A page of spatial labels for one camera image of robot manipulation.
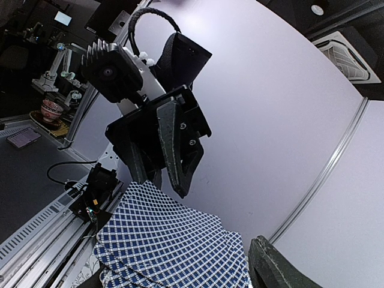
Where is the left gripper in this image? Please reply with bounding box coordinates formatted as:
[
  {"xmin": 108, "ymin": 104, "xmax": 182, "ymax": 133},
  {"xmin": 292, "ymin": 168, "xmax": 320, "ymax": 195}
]
[{"xmin": 105, "ymin": 85, "xmax": 212, "ymax": 198}]

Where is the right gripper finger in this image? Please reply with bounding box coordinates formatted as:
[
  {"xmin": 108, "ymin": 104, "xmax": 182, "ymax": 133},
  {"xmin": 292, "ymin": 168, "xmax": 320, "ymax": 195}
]
[{"xmin": 248, "ymin": 235, "xmax": 309, "ymax": 287}]

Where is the blue playing card deck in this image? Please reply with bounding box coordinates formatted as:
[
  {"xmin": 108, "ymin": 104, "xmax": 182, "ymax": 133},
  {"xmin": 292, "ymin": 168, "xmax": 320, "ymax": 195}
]
[{"xmin": 94, "ymin": 182, "xmax": 250, "ymax": 287}]

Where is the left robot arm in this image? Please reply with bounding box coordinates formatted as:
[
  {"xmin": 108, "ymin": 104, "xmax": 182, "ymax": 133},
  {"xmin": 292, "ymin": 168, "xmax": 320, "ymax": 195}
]
[{"xmin": 82, "ymin": 7, "xmax": 212, "ymax": 197}]

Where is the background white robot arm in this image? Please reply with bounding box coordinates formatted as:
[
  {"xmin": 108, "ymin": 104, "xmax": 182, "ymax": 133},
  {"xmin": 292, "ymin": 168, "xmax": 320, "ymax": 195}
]
[{"xmin": 32, "ymin": 43, "xmax": 88, "ymax": 106}]

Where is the red white patterned bowl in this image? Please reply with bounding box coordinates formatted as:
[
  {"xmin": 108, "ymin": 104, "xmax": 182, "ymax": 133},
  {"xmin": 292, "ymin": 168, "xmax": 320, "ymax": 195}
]
[{"xmin": 40, "ymin": 99, "xmax": 64, "ymax": 123}]

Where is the purple phone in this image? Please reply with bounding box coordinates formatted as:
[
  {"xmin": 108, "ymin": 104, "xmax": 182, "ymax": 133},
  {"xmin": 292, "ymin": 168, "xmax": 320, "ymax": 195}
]
[{"xmin": 6, "ymin": 127, "xmax": 41, "ymax": 149}]

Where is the left aluminium frame post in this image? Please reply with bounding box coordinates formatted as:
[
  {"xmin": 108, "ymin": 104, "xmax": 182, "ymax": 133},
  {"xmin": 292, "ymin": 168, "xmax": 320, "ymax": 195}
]
[{"xmin": 269, "ymin": 97, "xmax": 370, "ymax": 244}]

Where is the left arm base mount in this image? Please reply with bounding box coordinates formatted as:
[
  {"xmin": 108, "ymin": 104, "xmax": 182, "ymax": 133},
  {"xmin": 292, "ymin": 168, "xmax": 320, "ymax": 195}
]
[{"xmin": 68, "ymin": 162, "xmax": 122, "ymax": 224}]

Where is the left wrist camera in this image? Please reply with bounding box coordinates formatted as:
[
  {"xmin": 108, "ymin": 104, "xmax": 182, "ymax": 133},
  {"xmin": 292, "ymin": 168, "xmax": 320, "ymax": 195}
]
[{"xmin": 81, "ymin": 39, "xmax": 145, "ymax": 106}]

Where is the aluminium front rail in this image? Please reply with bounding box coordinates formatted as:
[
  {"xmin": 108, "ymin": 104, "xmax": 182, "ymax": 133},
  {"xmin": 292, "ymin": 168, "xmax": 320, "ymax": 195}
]
[{"xmin": 0, "ymin": 179, "xmax": 121, "ymax": 288}]

